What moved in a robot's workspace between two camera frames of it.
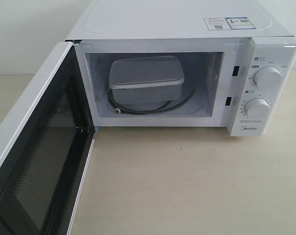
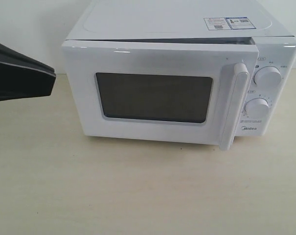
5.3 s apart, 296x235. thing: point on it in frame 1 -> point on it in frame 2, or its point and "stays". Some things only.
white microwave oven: (230, 63) stays
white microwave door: (36, 190) -> (169, 92)
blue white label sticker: (228, 23) stays
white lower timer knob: (257, 108) stays
